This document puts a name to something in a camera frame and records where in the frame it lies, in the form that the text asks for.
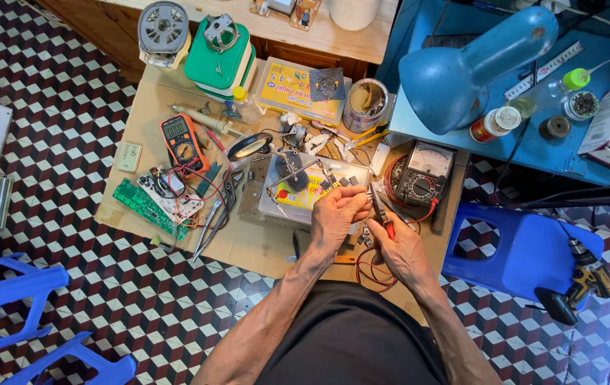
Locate person's right hand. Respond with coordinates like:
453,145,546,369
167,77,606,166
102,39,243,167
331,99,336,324
365,213,435,293

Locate person's left hand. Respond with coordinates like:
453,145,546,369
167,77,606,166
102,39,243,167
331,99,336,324
310,185,371,259

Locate red handled pliers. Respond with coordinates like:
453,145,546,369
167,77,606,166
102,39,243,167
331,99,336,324
368,182,397,241

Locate clear box with yellow label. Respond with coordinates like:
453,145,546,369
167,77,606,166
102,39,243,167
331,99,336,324
258,154,371,226

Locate row of black transistors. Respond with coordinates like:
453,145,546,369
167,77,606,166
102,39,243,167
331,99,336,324
319,172,360,192

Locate helping hand magnifier stand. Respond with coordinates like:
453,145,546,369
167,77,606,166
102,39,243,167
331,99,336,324
227,132,338,219

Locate brown cardboard sheet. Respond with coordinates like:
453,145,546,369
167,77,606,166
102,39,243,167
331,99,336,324
93,58,470,327

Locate black analog multimeter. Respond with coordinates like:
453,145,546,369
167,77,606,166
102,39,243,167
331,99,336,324
394,140,457,209

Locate yellow utility knife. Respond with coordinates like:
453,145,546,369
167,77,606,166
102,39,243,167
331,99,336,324
343,123,390,152

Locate person's black shirt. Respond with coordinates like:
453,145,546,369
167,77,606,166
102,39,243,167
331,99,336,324
255,279,450,385

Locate blue plastic stool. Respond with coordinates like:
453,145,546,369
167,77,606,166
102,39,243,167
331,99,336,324
441,201,605,312

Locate metal tin can with tools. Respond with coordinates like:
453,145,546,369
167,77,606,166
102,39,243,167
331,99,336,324
343,78,390,134

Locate clear box with yellow booklet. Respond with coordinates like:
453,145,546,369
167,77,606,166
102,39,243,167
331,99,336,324
254,57,353,127

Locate small bottle with yellow cap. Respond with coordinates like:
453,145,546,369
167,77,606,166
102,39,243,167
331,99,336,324
223,86,263,125

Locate red can with white cap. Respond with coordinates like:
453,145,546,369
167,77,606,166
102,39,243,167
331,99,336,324
469,106,523,144

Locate beige soldering iron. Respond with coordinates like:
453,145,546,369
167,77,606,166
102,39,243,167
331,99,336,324
171,104,245,138

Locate blue metal table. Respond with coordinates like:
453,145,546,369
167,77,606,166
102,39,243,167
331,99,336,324
373,0,610,199

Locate orange digital multimeter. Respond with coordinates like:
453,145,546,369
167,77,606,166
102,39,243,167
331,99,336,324
159,113,211,175

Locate wooden table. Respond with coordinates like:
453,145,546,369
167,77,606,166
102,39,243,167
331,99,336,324
35,0,401,85

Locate green circuit board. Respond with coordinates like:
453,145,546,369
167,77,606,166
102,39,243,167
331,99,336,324
112,178,191,242

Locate green and white container stack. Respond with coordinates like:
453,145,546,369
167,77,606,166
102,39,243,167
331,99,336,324
183,16,258,103

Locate blue desk lamp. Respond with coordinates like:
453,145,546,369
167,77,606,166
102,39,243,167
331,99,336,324
398,6,560,137

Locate dark round disc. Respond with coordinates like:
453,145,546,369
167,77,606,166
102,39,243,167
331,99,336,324
538,115,572,141

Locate white round container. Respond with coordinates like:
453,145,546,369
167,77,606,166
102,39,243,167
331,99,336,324
329,0,381,32

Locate brown circuit board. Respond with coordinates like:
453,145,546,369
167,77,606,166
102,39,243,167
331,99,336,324
248,0,323,32

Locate clear bottle with green cap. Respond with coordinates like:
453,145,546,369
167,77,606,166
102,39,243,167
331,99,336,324
508,59,610,120

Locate small glass jar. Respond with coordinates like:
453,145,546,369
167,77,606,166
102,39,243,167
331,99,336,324
563,90,600,122

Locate white folding ruler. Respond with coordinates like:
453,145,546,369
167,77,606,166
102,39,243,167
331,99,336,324
504,41,584,101

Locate grey round motor part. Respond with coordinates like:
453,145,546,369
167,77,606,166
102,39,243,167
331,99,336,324
137,1,192,70

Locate blue plastic chair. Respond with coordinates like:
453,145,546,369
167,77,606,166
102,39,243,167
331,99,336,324
0,252,138,385

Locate red probe wire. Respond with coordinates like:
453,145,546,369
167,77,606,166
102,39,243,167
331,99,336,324
355,199,440,294

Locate orange handled screwdriver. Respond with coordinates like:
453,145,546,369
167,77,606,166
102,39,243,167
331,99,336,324
285,255,358,266

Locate black lamp cable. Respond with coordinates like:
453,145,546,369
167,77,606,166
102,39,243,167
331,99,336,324
489,59,610,210

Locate white circuit board with wires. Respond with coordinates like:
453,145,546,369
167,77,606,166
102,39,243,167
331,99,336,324
136,167,205,224

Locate yellow black cordless drill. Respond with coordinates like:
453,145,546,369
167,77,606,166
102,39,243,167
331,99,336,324
533,237,610,327

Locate grey metal bracket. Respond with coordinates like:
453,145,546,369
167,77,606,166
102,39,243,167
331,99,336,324
202,13,241,53

